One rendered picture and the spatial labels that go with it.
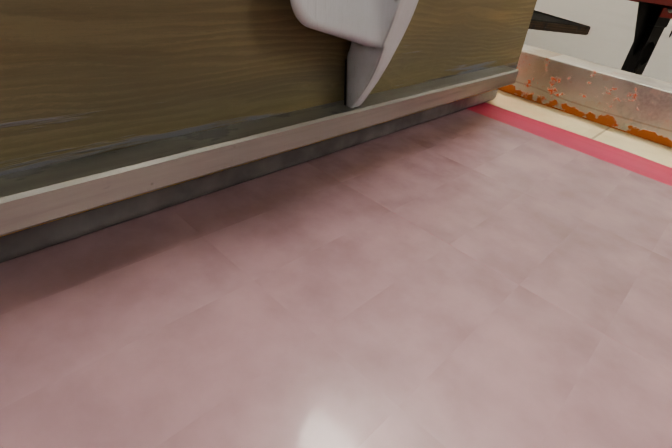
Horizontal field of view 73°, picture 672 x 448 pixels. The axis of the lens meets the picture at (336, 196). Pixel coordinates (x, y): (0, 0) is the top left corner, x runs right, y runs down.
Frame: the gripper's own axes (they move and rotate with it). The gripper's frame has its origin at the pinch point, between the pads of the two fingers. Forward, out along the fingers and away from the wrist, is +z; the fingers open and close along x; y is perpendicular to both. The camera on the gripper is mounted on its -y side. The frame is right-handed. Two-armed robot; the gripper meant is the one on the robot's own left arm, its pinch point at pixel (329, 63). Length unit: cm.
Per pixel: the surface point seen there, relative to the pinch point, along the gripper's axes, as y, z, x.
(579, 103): -24.0, 4.6, 5.5
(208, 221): 8.2, 4.5, 2.2
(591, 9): -198, 12, -44
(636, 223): -8.3, 5.2, 13.7
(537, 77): -24.0, 3.5, 1.7
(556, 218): -5.0, 5.1, 11.0
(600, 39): -198, 22, -37
